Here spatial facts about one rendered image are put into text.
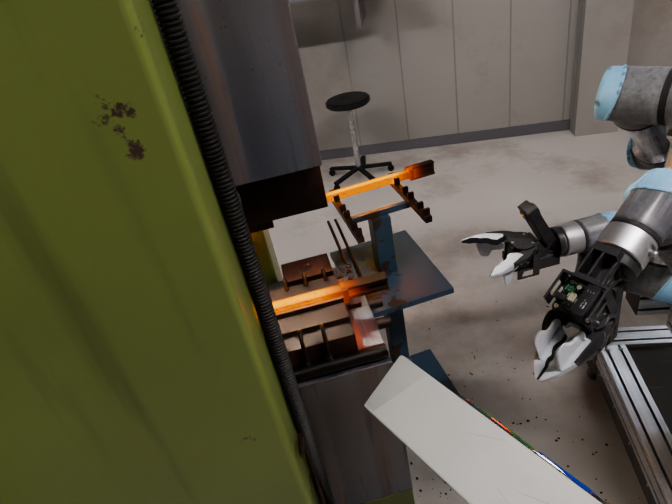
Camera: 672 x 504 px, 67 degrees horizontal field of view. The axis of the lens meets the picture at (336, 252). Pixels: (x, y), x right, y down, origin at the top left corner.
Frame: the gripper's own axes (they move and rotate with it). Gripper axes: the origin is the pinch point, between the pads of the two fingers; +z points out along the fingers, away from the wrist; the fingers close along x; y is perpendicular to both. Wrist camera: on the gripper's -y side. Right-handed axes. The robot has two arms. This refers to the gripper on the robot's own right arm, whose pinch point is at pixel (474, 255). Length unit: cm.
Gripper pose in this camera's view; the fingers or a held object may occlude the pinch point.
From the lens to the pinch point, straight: 116.2
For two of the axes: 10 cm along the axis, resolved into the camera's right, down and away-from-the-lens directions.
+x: -1.9, -5.1, 8.4
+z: -9.7, 2.5, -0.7
